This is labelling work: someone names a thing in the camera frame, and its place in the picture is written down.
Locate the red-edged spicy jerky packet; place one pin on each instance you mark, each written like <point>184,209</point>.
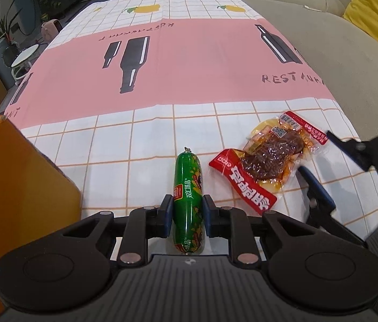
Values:
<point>269,154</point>

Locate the pink heater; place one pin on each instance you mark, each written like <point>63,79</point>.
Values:
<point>51,29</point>

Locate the orange box with white inside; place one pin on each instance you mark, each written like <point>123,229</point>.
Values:
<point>18,191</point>

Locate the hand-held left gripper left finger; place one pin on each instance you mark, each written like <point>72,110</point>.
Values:
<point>167,215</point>

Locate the white round wheeled stool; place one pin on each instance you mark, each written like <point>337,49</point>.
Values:
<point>26,58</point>

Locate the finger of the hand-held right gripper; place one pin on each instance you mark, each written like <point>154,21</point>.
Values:
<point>313,181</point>
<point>360,151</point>

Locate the green sausage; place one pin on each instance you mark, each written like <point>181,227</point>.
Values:
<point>187,191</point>

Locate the pink and white printed tablecloth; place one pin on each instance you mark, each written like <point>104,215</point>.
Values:
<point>192,84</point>

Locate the beige sofa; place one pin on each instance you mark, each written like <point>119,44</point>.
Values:
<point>343,57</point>

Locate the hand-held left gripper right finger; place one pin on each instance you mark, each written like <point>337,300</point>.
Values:
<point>208,216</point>

